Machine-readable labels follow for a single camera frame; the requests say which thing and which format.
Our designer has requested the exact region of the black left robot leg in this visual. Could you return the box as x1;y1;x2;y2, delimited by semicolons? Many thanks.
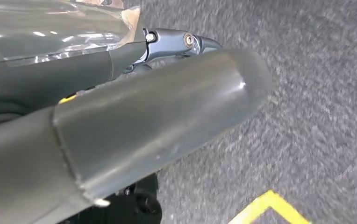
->
59;173;163;224

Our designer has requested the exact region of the yellow floor tape square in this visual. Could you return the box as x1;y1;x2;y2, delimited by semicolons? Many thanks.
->
59;94;313;224

